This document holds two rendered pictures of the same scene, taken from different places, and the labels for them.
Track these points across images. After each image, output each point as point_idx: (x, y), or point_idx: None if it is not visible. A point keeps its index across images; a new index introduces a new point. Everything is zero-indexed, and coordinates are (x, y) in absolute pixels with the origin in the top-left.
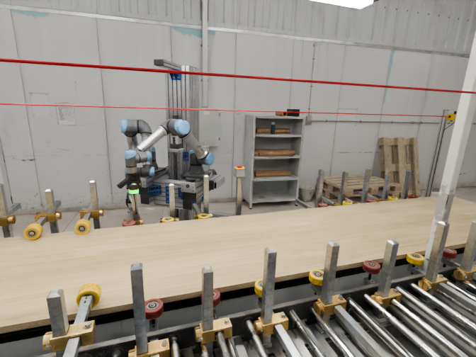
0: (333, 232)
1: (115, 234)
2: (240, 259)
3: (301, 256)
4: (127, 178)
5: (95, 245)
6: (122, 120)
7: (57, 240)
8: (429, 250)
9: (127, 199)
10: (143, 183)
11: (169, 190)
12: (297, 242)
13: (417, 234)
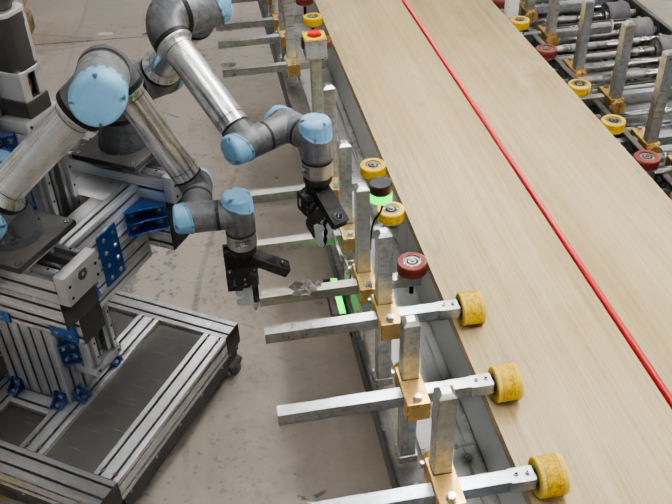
0: (450, 53)
1: (475, 269)
2: (551, 133)
3: (533, 88)
4: (331, 192)
5: (528, 286)
6: (108, 75)
7: (512, 349)
8: (513, 6)
9: (283, 268)
10: (94, 271)
11: (351, 158)
12: (488, 85)
13: (454, 2)
